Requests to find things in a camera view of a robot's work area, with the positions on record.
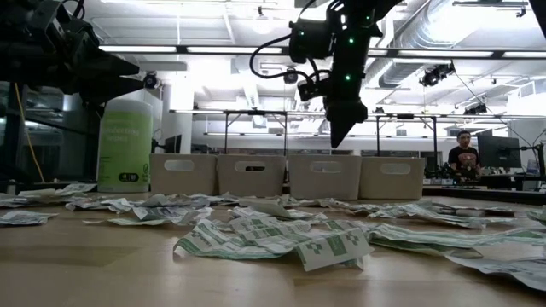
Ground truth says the black computer monitor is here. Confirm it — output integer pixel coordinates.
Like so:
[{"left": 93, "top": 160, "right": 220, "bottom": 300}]
[{"left": 476, "top": 135, "right": 523, "bottom": 169}]

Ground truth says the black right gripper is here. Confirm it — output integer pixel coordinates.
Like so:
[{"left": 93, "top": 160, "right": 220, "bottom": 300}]
[{"left": 324, "top": 25, "right": 375, "bottom": 148}]

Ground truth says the silver ventilation duct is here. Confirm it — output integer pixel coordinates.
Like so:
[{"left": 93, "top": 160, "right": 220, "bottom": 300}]
[{"left": 366, "top": 0, "right": 432, "bottom": 93}]

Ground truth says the white printed packet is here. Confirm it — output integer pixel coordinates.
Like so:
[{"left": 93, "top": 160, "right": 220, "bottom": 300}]
[
  {"left": 19, "top": 182, "right": 97, "bottom": 200},
  {"left": 445, "top": 254, "right": 546, "bottom": 293},
  {"left": 0, "top": 194, "right": 31, "bottom": 209}
]

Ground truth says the black overhead light bar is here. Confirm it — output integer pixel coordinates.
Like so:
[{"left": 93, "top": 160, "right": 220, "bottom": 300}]
[{"left": 97, "top": 43, "right": 546, "bottom": 60}]

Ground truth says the green wipes canister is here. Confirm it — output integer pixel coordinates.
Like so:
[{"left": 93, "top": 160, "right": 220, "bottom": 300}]
[{"left": 96, "top": 98, "right": 154, "bottom": 194}]

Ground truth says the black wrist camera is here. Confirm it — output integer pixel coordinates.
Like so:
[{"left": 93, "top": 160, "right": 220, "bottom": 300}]
[
  {"left": 29, "top": 0, "right": 69, "bottom": 39},
  {"left": 297, "top": 78, "right": 330, "bottom": 103}
]

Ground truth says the small dark monitor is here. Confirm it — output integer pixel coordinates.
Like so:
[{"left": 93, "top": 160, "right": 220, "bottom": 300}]
[{"left": 163, "top": 133, "right": 183, "bottom": 155}]

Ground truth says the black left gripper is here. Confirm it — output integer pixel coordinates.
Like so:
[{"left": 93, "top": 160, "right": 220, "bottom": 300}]
[{"left": 25, "top": 0, "right": 145, "bottom": 107}]

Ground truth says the dark background desk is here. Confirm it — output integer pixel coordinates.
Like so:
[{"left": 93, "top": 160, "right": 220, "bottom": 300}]
[{"left": 421, "top": 171, "right": 546, "bottom": 191}]

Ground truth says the person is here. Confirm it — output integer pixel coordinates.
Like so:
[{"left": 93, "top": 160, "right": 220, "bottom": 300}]
[{"left": 447, "top": 130, "right": 483, "bottom": 179}]

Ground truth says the black ceiling spotlight cluster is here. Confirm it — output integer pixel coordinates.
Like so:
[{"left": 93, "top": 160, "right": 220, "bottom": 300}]
[
  {"left": 420, "top": 61, "right": 457, "bottom": 88},
  {"left": 463, "top": 102, "right": 489, "bottom": 116}
]

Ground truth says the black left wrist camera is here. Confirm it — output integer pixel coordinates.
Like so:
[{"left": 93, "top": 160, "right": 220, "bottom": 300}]
[{"left": 29, "top": 0, "right": 69, "bottom": 39}]

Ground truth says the black ceiling-hung camera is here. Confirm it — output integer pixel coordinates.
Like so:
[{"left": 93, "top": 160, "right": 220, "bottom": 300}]
[
  {"left": 282, "top": 67, "right": 300, "bottom": 86},
  {"left": 142, "top": 71, "right": 160, "bottom": 90}
]

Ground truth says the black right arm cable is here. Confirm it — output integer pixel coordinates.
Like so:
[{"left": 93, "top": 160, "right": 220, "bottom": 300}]
[{"left": 248, "top": 32, "right": 321, "bottom": 84}]

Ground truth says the yellow cable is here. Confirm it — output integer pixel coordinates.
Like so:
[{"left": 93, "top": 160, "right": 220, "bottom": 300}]
[{"left": 14, "top": 82, "right": 46, "bottom": 184}]

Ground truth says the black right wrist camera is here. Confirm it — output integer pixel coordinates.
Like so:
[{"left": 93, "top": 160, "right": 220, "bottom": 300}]
[{"left": 297, "top": 78, "right": 330, "bottom": 103}]

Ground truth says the round ceiling lamp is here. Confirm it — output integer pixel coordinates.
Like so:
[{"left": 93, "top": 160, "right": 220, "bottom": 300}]
[{"left": 250, "top": 5, "right": 276, "bottom": 36}]

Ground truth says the grey plastic bin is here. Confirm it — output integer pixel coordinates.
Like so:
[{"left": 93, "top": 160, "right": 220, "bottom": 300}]
[
  {"left": 358, "top": 156, "right": 427, "bottom": 201},
  {"left": 288, "top": 153, "right": 363, "bottom": 201},
  {"left": 216, "top": 153, "right": 287, "bottom": 199},
  {"left": 148, "top": 153, "right": 218, "bottom": 197}
]

